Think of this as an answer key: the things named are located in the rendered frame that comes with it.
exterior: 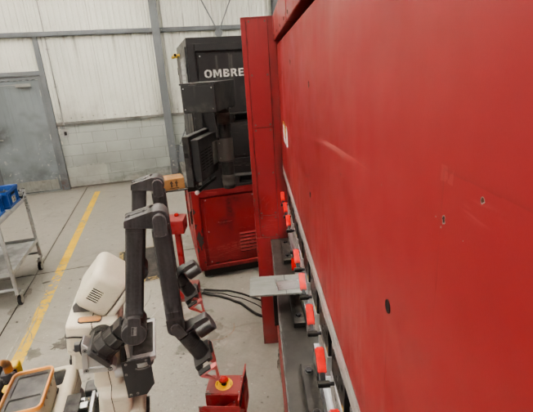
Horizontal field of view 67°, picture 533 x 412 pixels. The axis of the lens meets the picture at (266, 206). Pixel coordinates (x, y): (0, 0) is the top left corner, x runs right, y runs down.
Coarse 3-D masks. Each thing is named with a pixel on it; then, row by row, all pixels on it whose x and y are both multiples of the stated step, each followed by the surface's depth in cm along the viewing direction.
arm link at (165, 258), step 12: (156, 216) 116; (156, 228) 117; (168, 228) 121; (156, 240) 121; (168, 240) 122; (156, 252) 122; (168, 252) 123; (168, 264) 124; (168, 276) 125; (168, 288) 126; (168, 300) 128; (180, 300) 129; (168, 312) 128; (180, 312) 129; (168, 324) 129; (180, 324) 130
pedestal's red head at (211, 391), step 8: (216, 376) 170; (232, 376) 169; (240, 376) 169; (208, 384) 166; (232, 384) 165; (208, 392) 161; (216, 392) 161; (224, 392) 161; (232, 392) 161; (240, 392) 153; (248, 392) 171; (208, 400) 162; (216, 400) 162; (224, 400) 161; (232, 400) 161; (240, 400) 152; (248, 400) 170; (200, 408) 152; (208, 408) 151; (216, 408) 151; (224, 408) 151; (232, 408) 150; (240, 408) 162
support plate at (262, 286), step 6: (258, 276) 205; (264, 276) 204; (270, 276) 204; (276, 276) 203; (282, 276) 203; (288, 276) 203; (294, 276) 202; (252, 282) 199; (258, 282) 199; (264, 282) 199; (270, 282) 198; (252, 288) 194; (258, 288) 194; (264, 288) 193; (270, 288) 193; (276, 288) 193; (252, 294) 188; (258, 294) 188; (264, 294) 188; (270, 294) 188; (276, 294) 188; (282, 294) 188; (288, 294) 188
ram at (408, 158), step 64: (320, 0) 84; (384, 0) 44; (448, 0) 30; (512, 0) 23; (320, 64) 89; (384, 64) 46; (448, 64) 31; (512, 64) 23; (320, 128) 95; (384, 128) 47; (448, 128) 32; (512, 128) 24; (320, 192) 102; (384, 192) 49; (448, 192) 32; (512, 192) 24; (320, 256) 110; (384, 256) 51; (448, 256) 33; (512, 256) 24; (384, 320) 53; (448, 320) 34; (512, 320) 25; (384, 384) 55; (448, 384) 35; (512, 384) 25
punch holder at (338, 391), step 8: (336, 360) 94; (336, 368) 95; (336, 376) 96; (336, 384) 96; (336, 392) 96; (344, 392) 87; (336, 400) 96; (344, 400) 87; (336, 408) 97; (344, 408) 88
